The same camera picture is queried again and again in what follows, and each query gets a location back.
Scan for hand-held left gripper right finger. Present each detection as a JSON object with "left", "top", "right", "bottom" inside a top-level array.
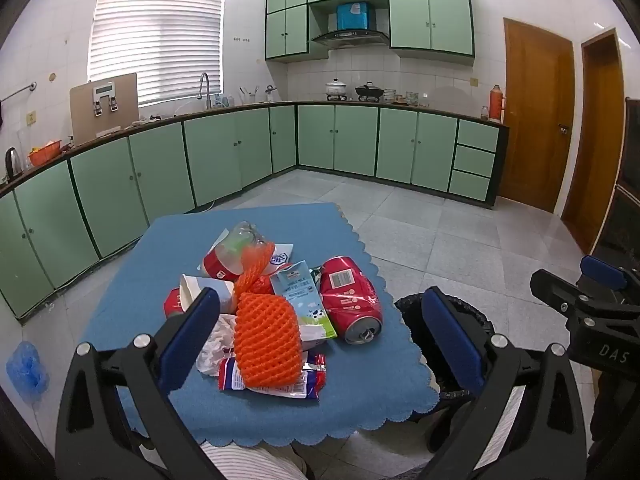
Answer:
[{"left": 415, "top": 287, "right": 588, "bottom": 480}]

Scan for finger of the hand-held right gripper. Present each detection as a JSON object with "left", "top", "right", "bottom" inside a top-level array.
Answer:
[
  {"left": 530, "top": 269, "right": 601, "bottom": 328},
  {"left": 580, "top": 255, "right": 640, "bottom": 306}
]

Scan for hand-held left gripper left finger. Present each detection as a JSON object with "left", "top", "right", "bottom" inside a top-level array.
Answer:
[{"left": 55, "top": 287, "right": 226, "bottom": 480}]

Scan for white paper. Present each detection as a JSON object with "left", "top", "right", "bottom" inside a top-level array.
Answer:
[{"left": 195, "top": 312, "right": 238, "bottom": 376}]

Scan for black trash bin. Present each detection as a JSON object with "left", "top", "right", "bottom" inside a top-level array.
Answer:
[{"left": 394, "top": 291, "right": 506, "bottom": 453}]

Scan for large orange foam net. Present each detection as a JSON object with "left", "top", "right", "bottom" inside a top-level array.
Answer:
[{"left": 232, "top": 294, "right": 303, "bottom": 390}]

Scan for clear plastic bottle red label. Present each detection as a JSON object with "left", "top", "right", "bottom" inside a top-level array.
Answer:
[{"left": 202, "top": 221, "right": 266, "bottom": 281}]

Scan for narrow orange foam net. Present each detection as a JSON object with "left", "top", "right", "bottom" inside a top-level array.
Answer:
[{"left": 235, "top": 240, "right": 276, "bottom": 296}]

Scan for green white wrapper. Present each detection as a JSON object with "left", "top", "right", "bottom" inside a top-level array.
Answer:
[{"left": 220, "top": 237, "right": 253, "bottom": 258}]

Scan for crushed red can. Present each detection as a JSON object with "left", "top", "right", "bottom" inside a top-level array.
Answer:
[{"left": 319, "top": 256, "right": 385, "bottom": 346}]

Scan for blue green milk carton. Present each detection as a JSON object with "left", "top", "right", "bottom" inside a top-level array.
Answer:
[{"left": 270, "top": 260, "right": 337, "bottom": 351}]

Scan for white blue packet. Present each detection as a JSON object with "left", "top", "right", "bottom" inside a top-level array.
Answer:
[{"left": 265, "top": 243, "right": 295, "bottom": 267}]

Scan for red white snack wrapper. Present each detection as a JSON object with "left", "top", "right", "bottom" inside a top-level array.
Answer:
[{"left": 218, "top": 352, "right": 328, "bottom": 401}]

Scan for dark glass cabinet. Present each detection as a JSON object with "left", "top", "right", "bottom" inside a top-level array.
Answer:
[{"left": 590, "top": 97, "right": 640, "bottom": 271}]

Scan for blue tablecloth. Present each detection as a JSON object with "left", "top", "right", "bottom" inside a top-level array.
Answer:
[{"left": 82, "top": 202, "right": 441, "bottom": 448}]

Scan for wooden door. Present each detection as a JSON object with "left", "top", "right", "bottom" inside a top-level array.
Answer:
[
  {"left": 561, "top": 27, "right": 626, "bottom": 256},
  {"left": 497, "top": 17, "right": 576, "bottom": 213}
]

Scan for blue plastic bag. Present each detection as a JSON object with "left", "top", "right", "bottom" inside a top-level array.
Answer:
[{"left": 6, "top": 341, "right": 50, "bottom": 403}]

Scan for red thermos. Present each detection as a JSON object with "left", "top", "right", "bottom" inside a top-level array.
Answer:
[{"left": 489, "top": 85, "right": 507, "bottom": 122}]

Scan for green base cabinets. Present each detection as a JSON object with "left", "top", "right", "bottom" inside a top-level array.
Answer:
[{"left": 0, "top": 102, "right": 510, "bottom": 321}]

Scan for orange basket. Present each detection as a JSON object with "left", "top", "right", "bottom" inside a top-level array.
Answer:
[{"left": 27, "top": 141, "right": 63, "bottom": 167}]

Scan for brown board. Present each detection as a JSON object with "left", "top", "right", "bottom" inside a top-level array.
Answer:
[{"left": 69, "top": 73, "right": 139, "bottom": 146}]

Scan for metal kettle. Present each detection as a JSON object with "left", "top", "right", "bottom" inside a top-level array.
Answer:
[{"left": 5, "top": 147, "right": 25, "bottom": 181}]

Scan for black wok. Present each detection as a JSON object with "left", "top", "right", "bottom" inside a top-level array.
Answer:
[{"left": 355, "top": 81, "right": 386, "bottom": 102}]

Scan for white window blind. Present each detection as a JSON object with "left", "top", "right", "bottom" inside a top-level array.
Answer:
[{"left": 89, "top": 0, "right": 226, "bottom": 107}]

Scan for range hood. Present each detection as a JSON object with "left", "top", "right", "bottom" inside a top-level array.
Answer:
[{"left": 311, "top": 30, "right": 390, "bottom": 51}]

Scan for blue box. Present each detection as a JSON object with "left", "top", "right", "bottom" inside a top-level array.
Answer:
[{"left": 336, "top": 1, "right": 376, "bottom": 31}]

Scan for green wall cabinets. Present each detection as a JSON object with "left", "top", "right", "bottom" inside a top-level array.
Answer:
[{"left": 264, "top": 0, "right": 475, "bottom": 66}]

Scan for metal wall rail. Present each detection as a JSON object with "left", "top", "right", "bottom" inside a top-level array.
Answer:
[{"left": 0, "top": 81, "right": 37, "bottom": 103}]

